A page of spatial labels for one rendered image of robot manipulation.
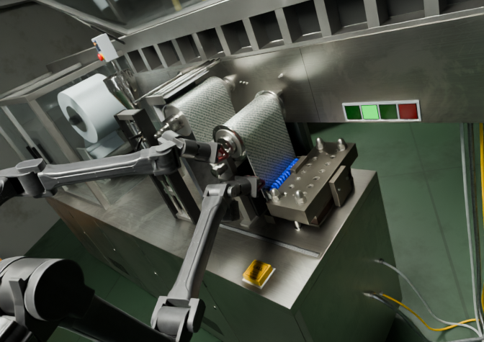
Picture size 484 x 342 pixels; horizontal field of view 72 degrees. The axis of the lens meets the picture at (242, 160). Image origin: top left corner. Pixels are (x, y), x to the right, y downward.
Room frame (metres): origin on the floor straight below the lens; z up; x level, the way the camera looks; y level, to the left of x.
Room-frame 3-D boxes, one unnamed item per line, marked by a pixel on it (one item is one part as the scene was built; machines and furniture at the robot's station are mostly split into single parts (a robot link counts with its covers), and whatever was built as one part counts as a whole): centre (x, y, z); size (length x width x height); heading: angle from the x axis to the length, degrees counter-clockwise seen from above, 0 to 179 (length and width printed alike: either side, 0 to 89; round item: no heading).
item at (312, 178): (1.03, -0.22, 1.00); 0.40 x 0.16 x 0.06; 129
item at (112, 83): (1.69, 0.39, 1.50); 0.14 x 0.14 x 0.06
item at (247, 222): (1.07, 0.07, 1.05); 0.06 x 0.05 x 0.31; 129
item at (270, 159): (1.10, -0.11, 1.10); 0.23 x 0.01 x 0.18; 129
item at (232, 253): (1.82, 0.58, 0.88); 2.52 x 0.66 x 0.04; 39
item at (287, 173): (1.08, -0.13, 1.03); 0.21 x 0.04 x 0.03; 129
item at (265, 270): (0.80, 0.09, 0.91); 0.07 x 0.07 x 0.02; 39
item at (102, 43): (1.51, 0.34, 1.66); 0.07 x 0.07 x 0.10; 27
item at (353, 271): (1.83, 0.57, 0.43); 2.52 x 0.64 x 0.86; 39
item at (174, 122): (1.25, 0.19, 1.34); 0.06 x 0.06 x 0.06; 39
